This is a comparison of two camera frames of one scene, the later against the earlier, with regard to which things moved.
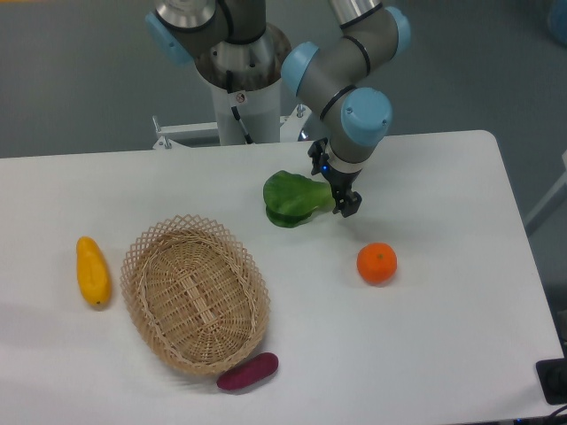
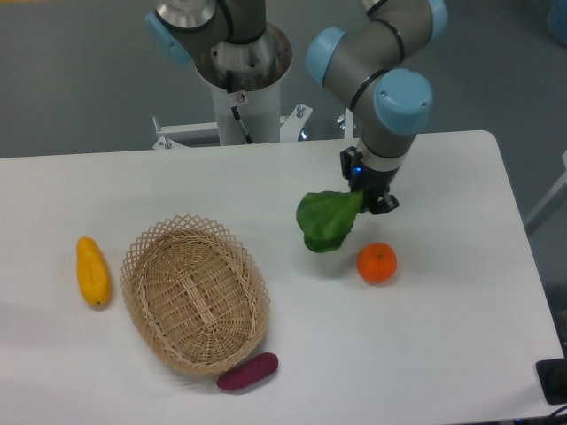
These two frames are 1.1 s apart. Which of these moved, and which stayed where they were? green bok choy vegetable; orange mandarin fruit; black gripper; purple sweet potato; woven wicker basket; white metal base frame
Moved: black gripper; green bok choy vegetable
Stayed: orange mandarin fruit; purple sweet potato; woven wicker basket; white metal base frame
